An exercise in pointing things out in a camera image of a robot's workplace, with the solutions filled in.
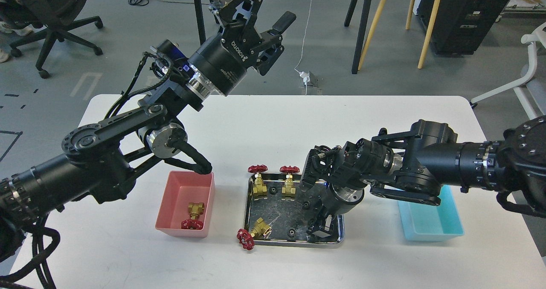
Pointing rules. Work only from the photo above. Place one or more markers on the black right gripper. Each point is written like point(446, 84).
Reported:
point(334, 198)

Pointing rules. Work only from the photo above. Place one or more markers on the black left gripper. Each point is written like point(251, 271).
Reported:
point(224, 59)

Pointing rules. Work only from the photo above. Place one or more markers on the brass valve red handwheel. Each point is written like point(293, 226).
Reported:
point(195, 210)

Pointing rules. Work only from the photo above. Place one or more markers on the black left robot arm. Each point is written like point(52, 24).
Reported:
point(104, 159)

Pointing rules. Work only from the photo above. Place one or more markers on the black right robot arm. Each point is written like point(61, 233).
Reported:
point(414, 165)

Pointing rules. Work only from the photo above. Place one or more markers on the small black gear bottom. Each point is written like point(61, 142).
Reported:
point(291, 234)

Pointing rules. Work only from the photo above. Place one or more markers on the brass valve top middle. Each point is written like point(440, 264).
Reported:
point(288, 190)

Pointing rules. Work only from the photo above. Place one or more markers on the brass valve top left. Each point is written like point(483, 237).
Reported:
point(259, 188)

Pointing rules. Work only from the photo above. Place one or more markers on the brass valve bottom left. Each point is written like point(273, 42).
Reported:
point(260, 230)

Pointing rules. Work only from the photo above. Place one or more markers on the blue plastic box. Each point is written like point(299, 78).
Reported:
point(425, 223)

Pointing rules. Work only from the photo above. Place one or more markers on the pink plastic box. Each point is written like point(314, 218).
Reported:
point(182, 188)

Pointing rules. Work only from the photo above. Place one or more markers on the shiny metal tray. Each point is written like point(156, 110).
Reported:
point(283, 215)

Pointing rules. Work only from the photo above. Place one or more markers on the black tripod stand left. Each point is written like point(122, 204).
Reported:
point(199, 19)

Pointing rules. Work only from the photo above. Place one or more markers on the white power adapter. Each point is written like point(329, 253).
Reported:
point(309, 80)

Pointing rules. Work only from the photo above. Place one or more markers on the black easel leg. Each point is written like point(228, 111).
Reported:
point(361, 33)

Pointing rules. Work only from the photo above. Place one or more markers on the wooden easel leg left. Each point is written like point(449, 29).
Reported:
point(371, 32)

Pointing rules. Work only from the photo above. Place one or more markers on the wooden easel leg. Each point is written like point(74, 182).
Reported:
point(429, 30)
point(371, 32)

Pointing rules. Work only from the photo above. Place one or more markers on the wooden easel leg right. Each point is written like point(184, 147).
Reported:
point(429, 30)

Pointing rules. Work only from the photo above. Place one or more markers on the black cabinet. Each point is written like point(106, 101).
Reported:
point(461, 25)

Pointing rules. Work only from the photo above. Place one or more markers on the black office chair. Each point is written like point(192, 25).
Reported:
point(57, 16)

